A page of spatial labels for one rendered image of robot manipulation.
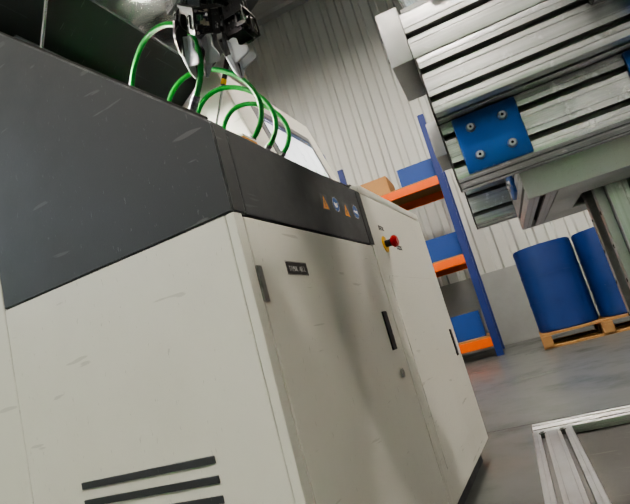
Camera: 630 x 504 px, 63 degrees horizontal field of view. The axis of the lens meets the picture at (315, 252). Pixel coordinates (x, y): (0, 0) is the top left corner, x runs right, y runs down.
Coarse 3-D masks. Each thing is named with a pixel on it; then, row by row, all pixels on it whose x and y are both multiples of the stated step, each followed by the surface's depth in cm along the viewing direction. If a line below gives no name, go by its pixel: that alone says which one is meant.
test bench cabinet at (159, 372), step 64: (192, 256) 84; (64, 320) 96; (128, 320) 89; (192, 320) 83; (256, 320) 78; (64, 384) 95; (128, 384) 88; (192, 384) 83; (256, 384) 78; (64, 448) 94; (128, 448) 88; (192, 448) 82; (256, 448) 77
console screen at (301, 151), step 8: (256, 112) 182; (264, 120) 184; (272, 120) 194; (264, 128) 179; (272, 128) 187; (280, 128) 196; (280, 136) 190; (296, 136) 209; (280, 144) 184; (296, 144) 202; (304, 144) 212; (288, 152) 187; (296, 152) 195; (304, 152) 205; (312, 152) 216; (296, 160) 189; (304, 160) 198; (312, 160) 208; (320, 160) 220; (312, 168) 201; (320, 168) 212; (328, 176) 215
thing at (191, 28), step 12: (192, 0) 104; (204, 0) 102; (180, 12) 105; (192, 12) 101; (204, 12) 103; (216, 12) 104; (180, 24) 107; (192, 24) 105; (204, 24) 105; (216, 24) 105
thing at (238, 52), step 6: (228, 42) 122; (234, 42) 122; (234, 48) 122; (240, 48) 121; (246, 48) 120; (234, 54) 122; (240, 54) 121; (246, 54) 121; (228, 60) 122; (234, 60) 122; (240, 60) 122; (234, 66) 122; (234, 72) 123; (240, 72) 123
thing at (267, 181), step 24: (240, 144) 91; (240, 168) 88; (264, 168) 97; (288, 168) 107; (264, 192) 93; (288, 192) 103; (312, 192) 115; (336, 192) 129; (264, 216) 90; (288, 216) 99; (312, 216) 110; (336, 216) 124; (360, 216) 141; (360, 240) 134
